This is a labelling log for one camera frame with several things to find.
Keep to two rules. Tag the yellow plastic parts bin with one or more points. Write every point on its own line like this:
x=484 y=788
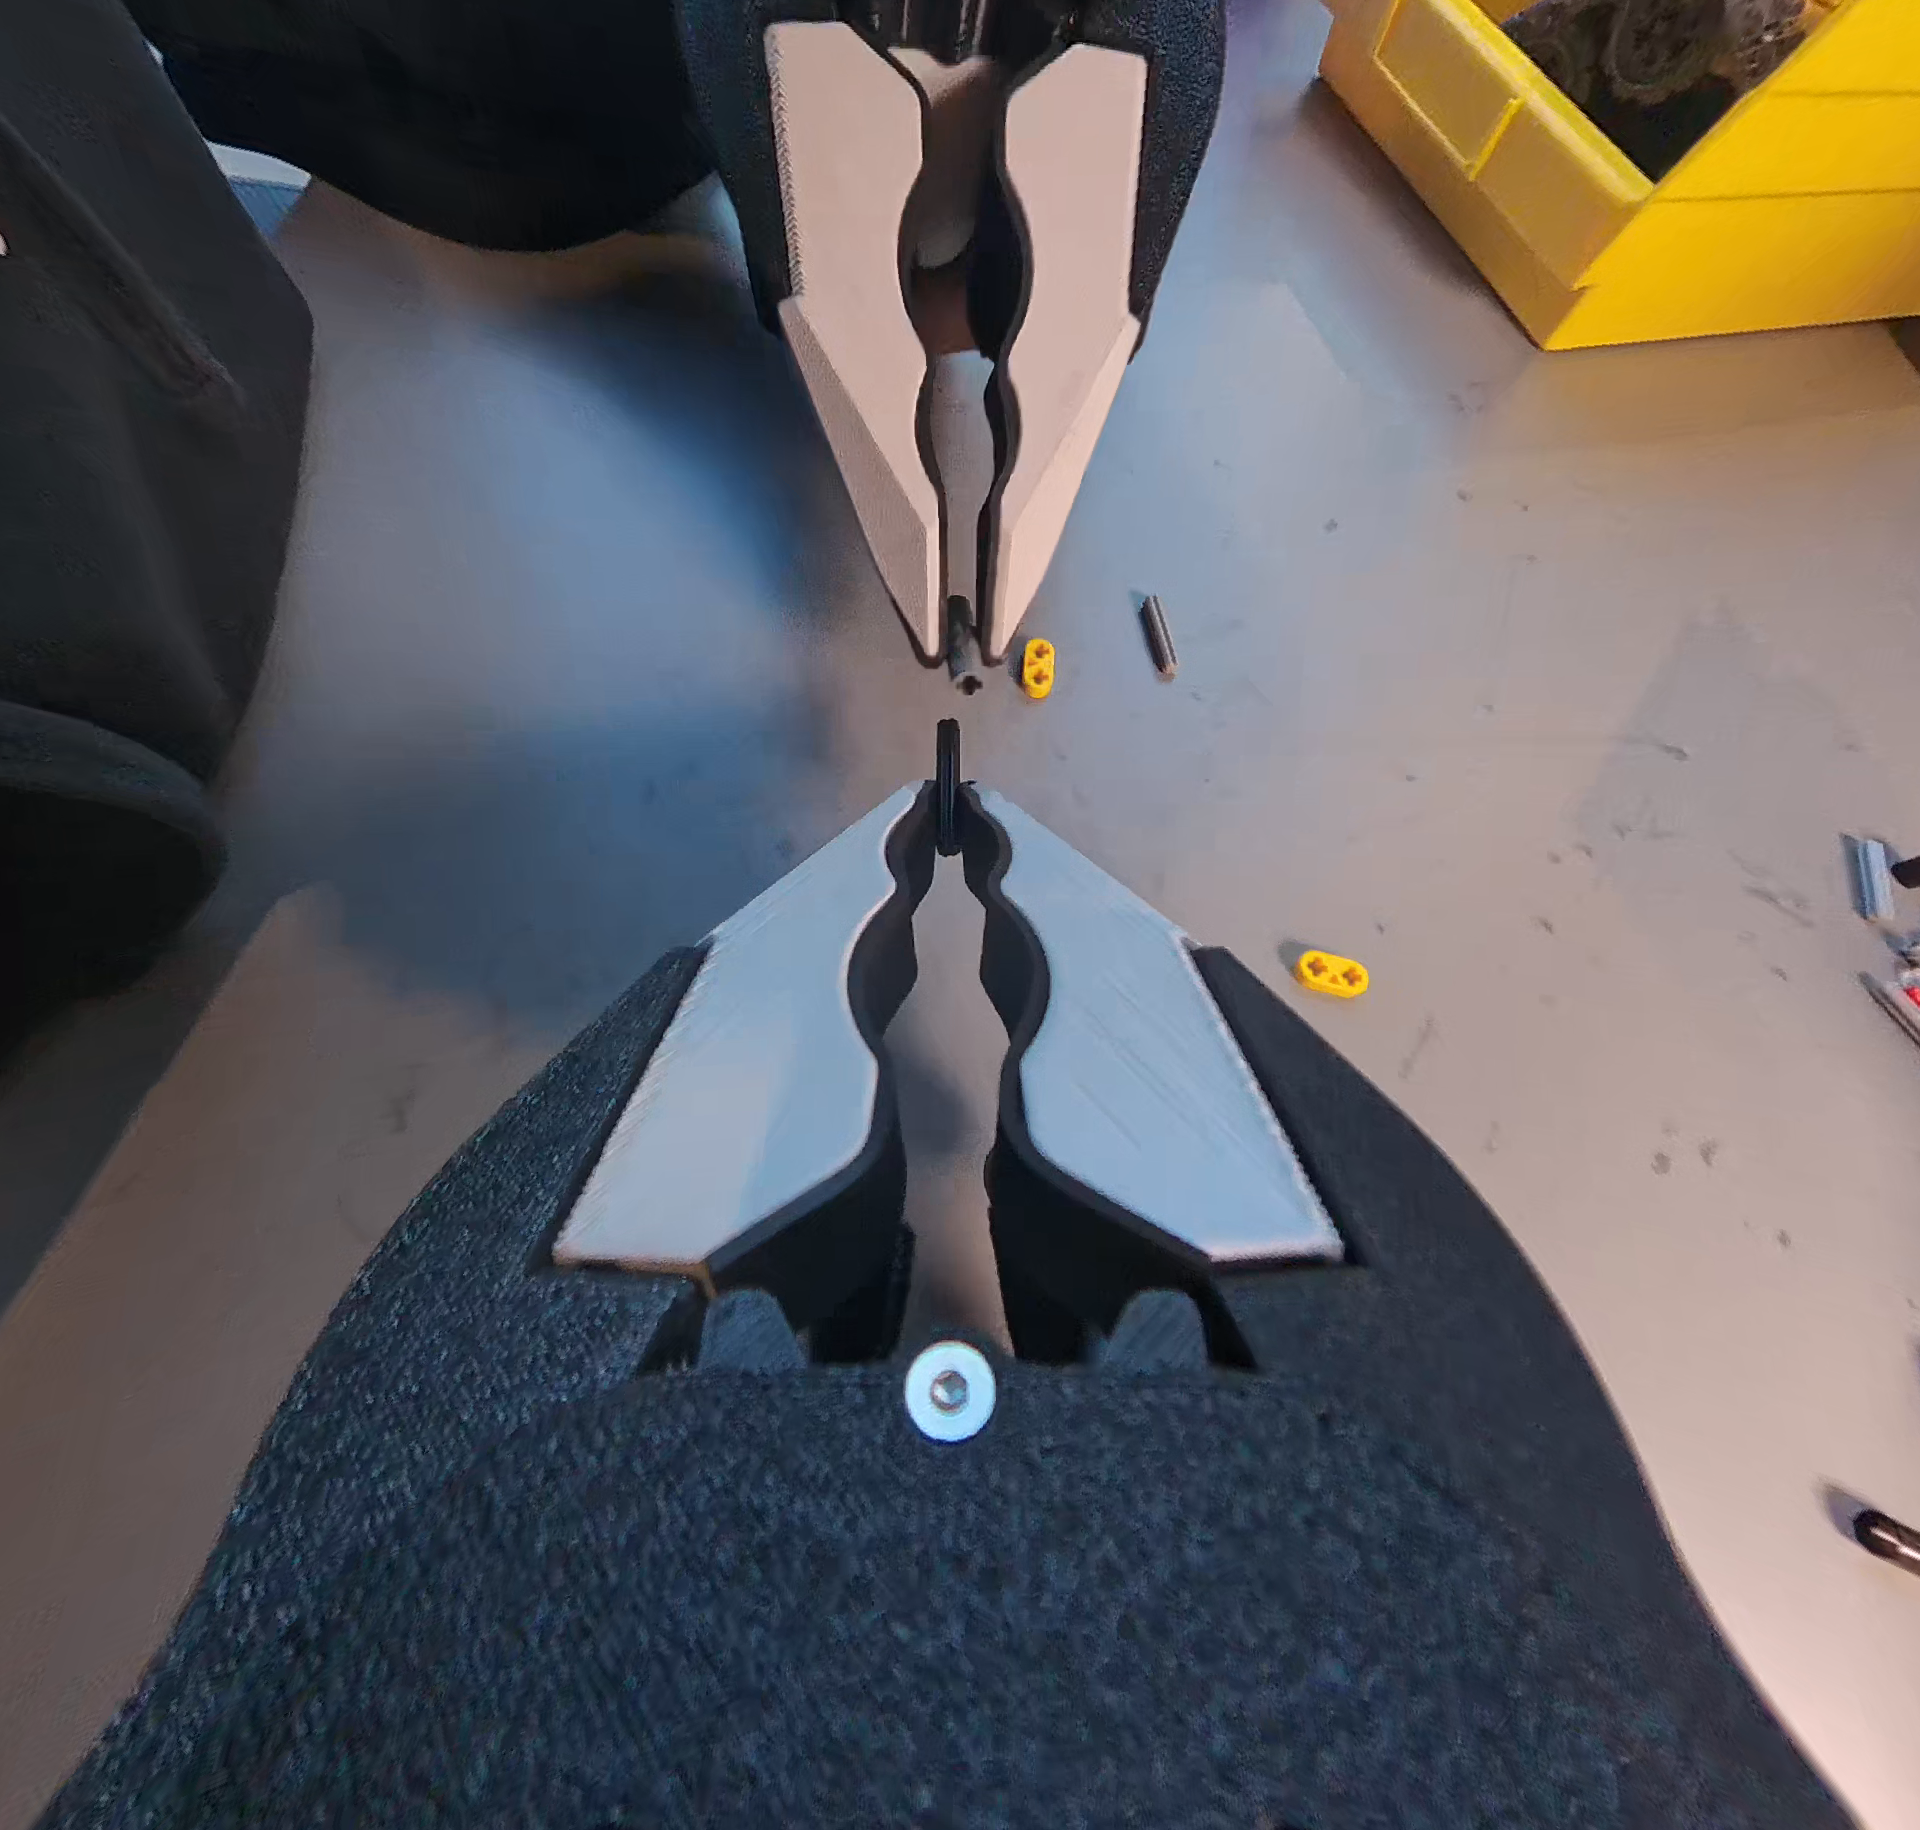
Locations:
x=1725 y=255

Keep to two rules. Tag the pile of black red pins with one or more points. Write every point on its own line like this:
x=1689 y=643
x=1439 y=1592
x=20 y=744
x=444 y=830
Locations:
x=1899 y=990

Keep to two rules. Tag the grey woven chair seat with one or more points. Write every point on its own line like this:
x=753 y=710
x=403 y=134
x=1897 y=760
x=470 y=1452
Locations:
x=262 y=187

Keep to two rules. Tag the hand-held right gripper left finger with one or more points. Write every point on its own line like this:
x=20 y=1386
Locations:
x=736 y=1095

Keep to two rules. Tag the person's left forearm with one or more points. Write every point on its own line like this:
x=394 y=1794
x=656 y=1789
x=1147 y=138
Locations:
x=421 y=59

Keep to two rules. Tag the black toy brick axle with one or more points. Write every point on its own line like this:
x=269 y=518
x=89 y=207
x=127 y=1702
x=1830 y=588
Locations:
x=946 y=788

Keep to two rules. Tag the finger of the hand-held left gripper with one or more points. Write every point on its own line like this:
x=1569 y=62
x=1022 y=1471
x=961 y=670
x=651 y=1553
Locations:
x=1082 y=210
x=848 y=210

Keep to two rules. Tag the dark grey toy brick connector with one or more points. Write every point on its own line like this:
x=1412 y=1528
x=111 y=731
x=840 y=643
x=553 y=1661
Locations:
x=964 y=651

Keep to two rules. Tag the tracked toy brick vehicle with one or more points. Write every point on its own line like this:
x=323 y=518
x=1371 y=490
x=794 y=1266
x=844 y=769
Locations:
x=1682 y=16

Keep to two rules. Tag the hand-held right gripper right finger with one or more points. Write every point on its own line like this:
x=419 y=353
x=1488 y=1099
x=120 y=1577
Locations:
x=1155 y=1095

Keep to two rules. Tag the yellow two-hole toy brick beam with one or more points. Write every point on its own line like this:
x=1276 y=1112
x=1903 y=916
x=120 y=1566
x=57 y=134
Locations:
x=1329 y=971
x=1036 y=667

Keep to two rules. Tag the small black toy brick connector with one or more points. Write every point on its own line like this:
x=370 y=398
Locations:
x=1886 y=1538

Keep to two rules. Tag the grey desk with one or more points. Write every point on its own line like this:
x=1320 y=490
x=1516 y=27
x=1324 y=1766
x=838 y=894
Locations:
x=1502 y=661

